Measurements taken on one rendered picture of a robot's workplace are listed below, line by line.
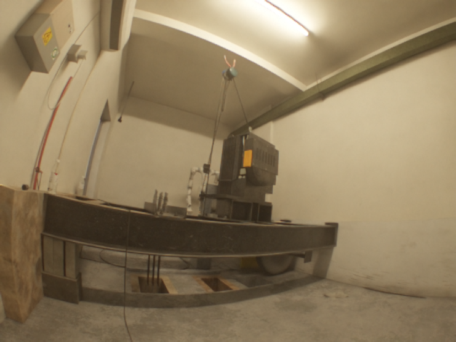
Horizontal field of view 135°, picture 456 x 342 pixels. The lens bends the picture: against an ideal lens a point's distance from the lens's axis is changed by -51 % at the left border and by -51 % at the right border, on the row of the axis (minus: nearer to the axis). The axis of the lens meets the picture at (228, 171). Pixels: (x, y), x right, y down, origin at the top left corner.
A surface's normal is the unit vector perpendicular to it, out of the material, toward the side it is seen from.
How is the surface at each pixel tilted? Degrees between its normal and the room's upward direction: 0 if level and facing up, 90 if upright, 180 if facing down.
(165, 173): 90
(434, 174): 90
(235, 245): 90
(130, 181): 90
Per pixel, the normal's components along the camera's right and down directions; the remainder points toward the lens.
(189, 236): 0.48, -0.14
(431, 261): -0.87, -0.19
